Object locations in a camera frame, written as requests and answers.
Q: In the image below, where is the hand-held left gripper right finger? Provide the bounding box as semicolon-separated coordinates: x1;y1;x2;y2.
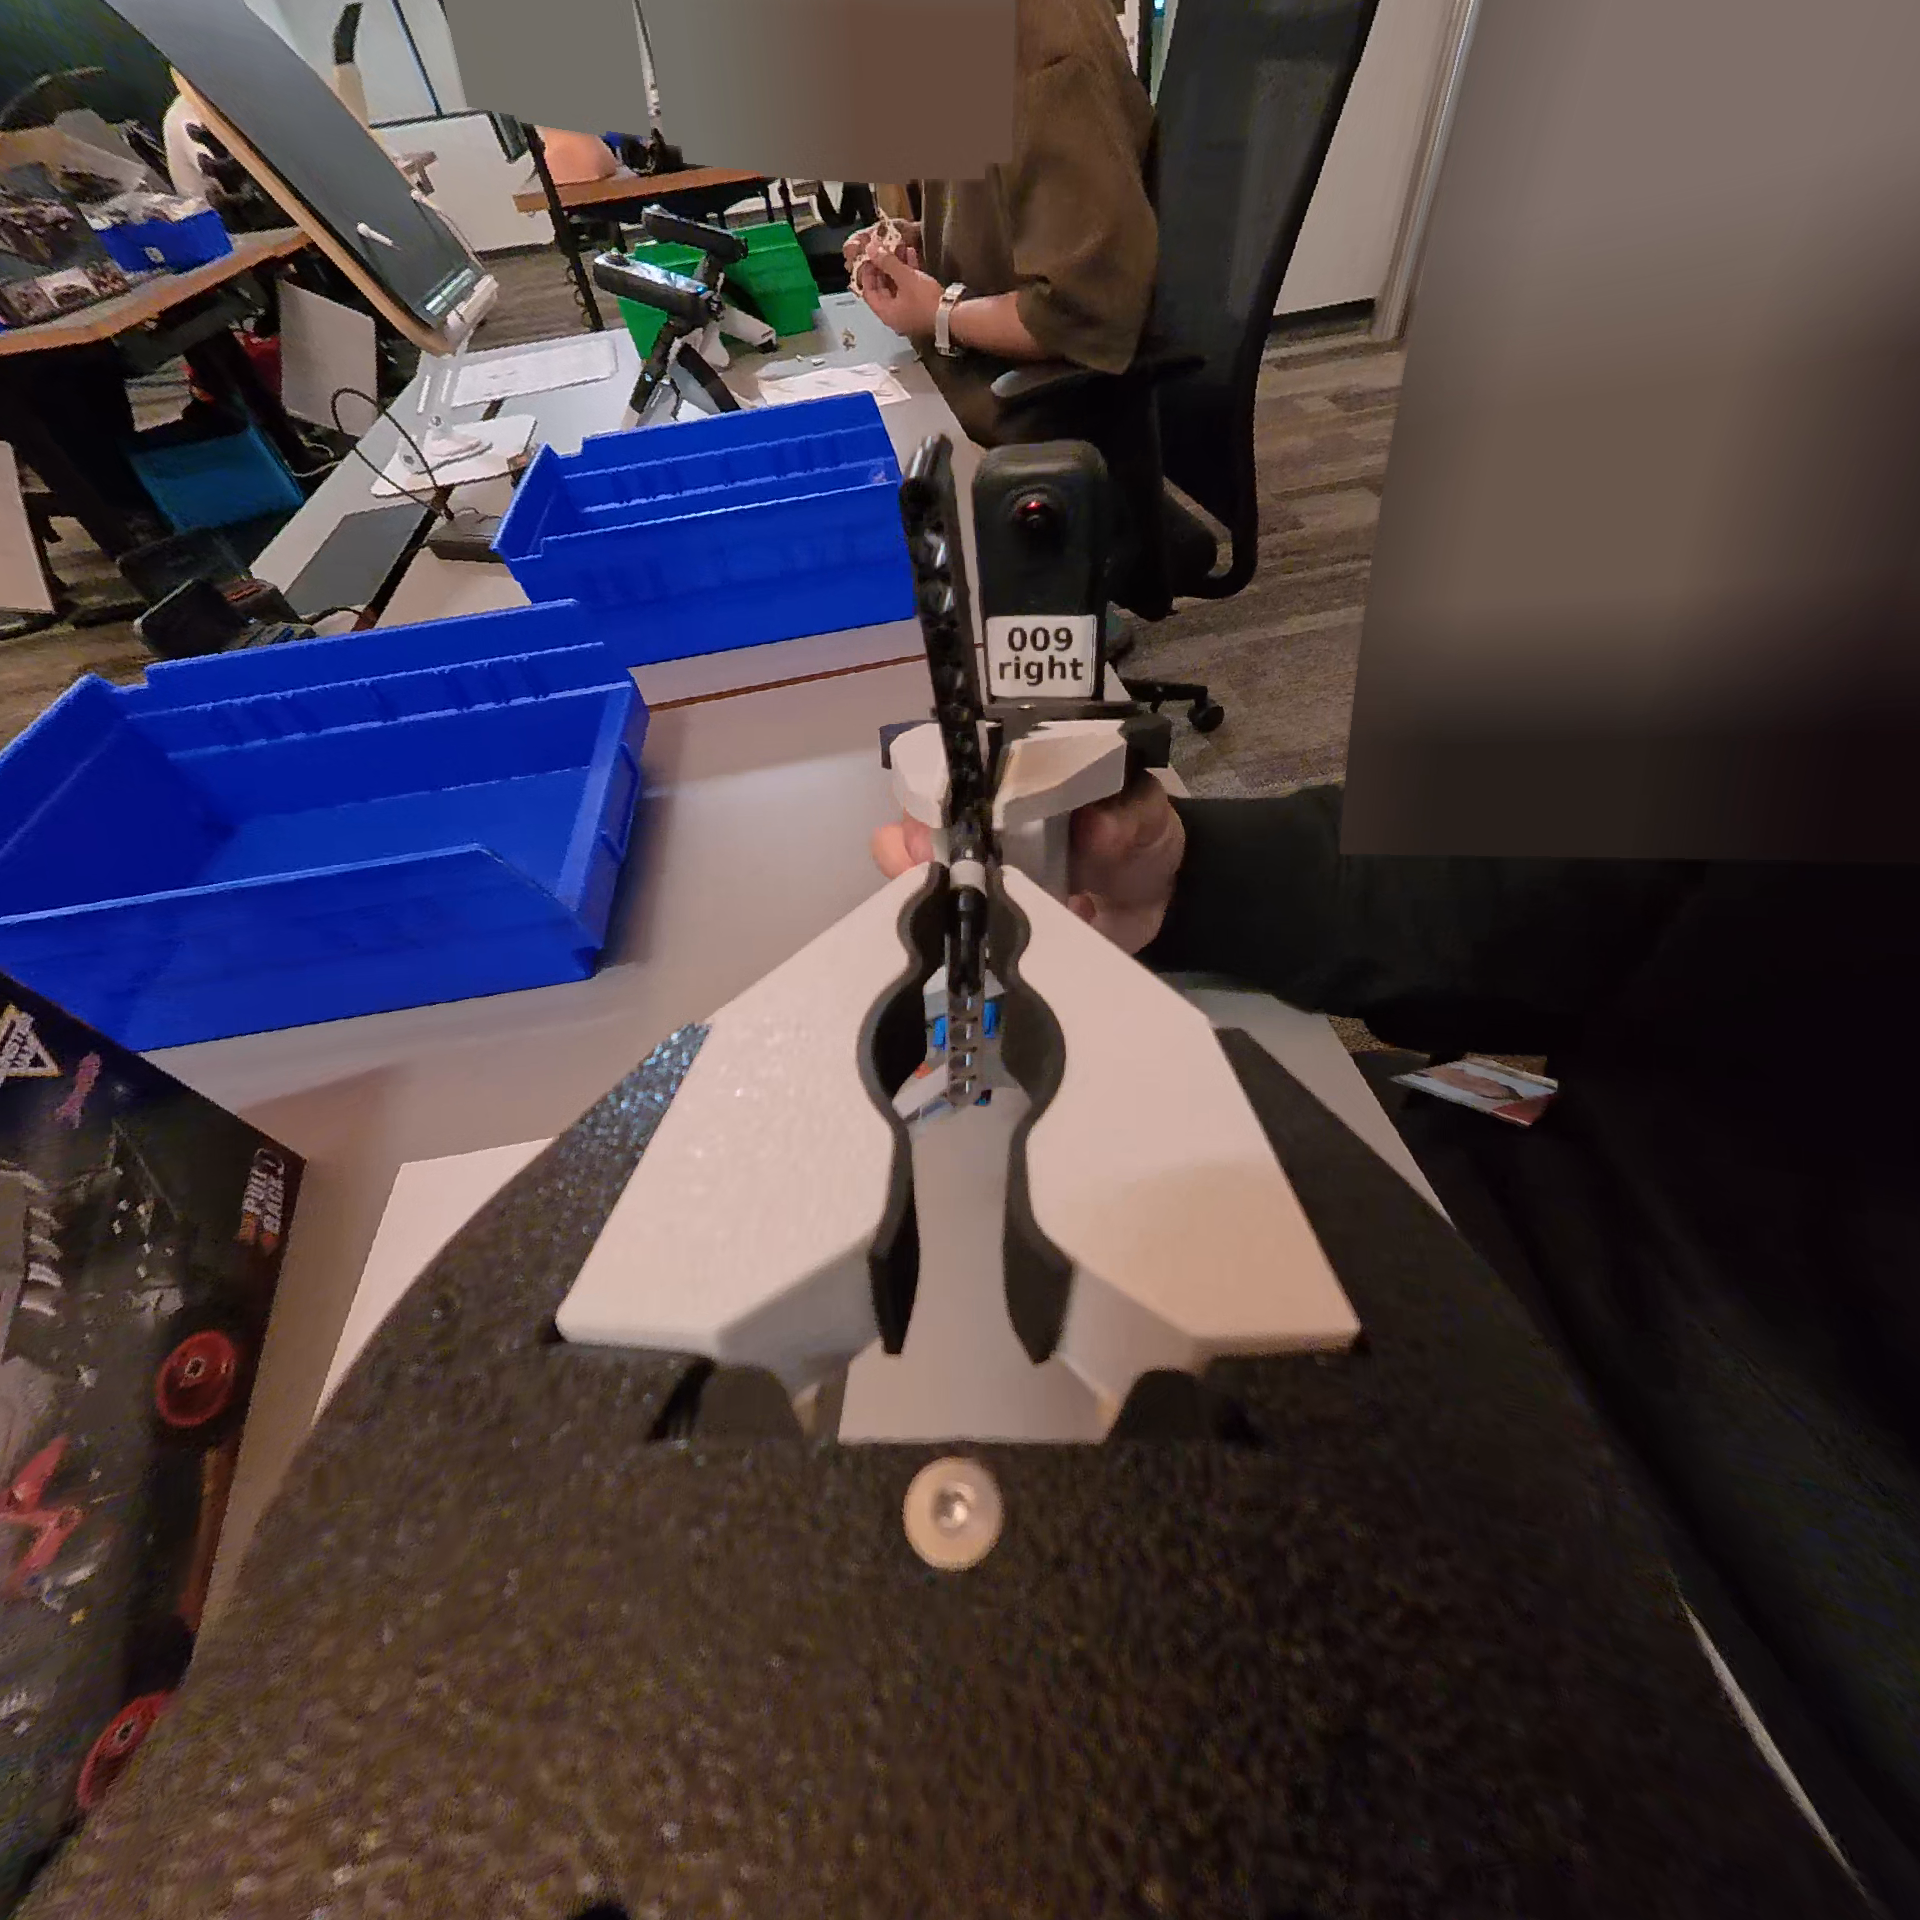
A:
993;881;1361;1445

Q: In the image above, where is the long black toy beam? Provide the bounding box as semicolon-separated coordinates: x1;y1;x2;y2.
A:
898;432;1005;902

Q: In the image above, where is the dark tilted board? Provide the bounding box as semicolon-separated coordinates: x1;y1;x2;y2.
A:
113;0;499;325

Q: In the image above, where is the black toy set box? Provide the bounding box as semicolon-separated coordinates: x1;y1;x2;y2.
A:
0;972;309;1868

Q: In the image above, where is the white instruction booklet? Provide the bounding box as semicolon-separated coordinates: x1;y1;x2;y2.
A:
321;1130;568;1404

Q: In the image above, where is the idle hand-held gripper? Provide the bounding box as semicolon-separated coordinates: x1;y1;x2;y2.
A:
592;209;782;422

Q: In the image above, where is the black flat pad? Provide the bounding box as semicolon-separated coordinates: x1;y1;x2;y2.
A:
284;502;438;625

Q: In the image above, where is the red white printed card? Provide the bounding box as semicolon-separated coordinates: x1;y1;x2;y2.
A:
1392;1052;1562;1126

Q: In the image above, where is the small blue bin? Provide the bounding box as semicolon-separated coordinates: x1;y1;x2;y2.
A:
82;203;235;275

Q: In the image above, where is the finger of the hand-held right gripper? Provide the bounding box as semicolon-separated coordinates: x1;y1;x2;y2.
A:
886;723;953;867
996;723;1133;905

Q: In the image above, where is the blue plastic bin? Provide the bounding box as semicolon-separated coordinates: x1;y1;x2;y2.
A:
0;599;650;1054
491;392;907;668

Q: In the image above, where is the adjoining grey desk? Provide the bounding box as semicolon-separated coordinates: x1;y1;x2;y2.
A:
248;321;979;708

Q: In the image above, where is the person's right forearm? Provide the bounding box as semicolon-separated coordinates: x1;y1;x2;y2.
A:
1148;787;1516;1052

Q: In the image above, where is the green plastic bin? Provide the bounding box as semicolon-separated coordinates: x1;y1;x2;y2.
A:
618;222;824;338

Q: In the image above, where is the blue crate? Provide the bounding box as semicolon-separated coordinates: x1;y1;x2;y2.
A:
126;419;309;534

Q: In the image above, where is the person's body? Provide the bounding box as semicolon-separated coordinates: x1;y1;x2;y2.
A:
1344;853;1920;1920

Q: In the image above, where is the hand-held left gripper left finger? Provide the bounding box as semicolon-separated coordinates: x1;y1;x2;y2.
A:
554;876;934;1445

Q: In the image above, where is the white stand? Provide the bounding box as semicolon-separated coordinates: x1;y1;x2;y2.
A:
373;292;544;498

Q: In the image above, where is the person's right hand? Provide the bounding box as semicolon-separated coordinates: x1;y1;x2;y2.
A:
871;780;1191;958

